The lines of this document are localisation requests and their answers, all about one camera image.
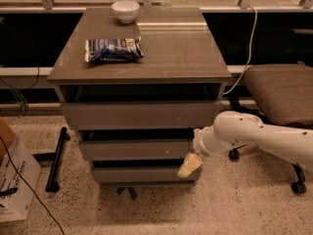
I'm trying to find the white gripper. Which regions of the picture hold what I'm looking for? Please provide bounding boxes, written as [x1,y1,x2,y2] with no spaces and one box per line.
[178,126,225,178]

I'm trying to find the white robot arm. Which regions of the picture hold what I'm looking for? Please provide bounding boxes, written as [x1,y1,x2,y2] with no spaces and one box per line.
[178,111,313,178]

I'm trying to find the grey top drawer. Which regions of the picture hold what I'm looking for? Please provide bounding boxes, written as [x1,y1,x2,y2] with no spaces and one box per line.
[62,101,222,130]

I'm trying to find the grey drawer cabinet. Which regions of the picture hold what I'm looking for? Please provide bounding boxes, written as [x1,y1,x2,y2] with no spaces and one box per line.
[48,7,231,187]

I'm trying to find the blue snack bag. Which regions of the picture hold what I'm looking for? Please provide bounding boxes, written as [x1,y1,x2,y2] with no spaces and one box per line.
[84,38,144,63]

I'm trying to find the white ceramic bowl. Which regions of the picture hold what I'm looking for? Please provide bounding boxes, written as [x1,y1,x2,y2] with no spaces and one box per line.
[112,0,140,24]

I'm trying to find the cardboard box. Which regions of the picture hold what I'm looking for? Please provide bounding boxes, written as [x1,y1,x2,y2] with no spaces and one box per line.
[0,119,41,222]

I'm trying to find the white cable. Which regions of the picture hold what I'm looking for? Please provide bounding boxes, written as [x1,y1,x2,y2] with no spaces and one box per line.
[222,4,259,96]

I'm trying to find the black wall cables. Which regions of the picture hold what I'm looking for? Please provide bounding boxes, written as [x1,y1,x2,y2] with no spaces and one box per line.
[0,17,42,118]

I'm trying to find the black floor cable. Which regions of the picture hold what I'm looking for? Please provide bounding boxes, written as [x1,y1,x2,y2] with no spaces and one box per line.
[0,135,67,235]

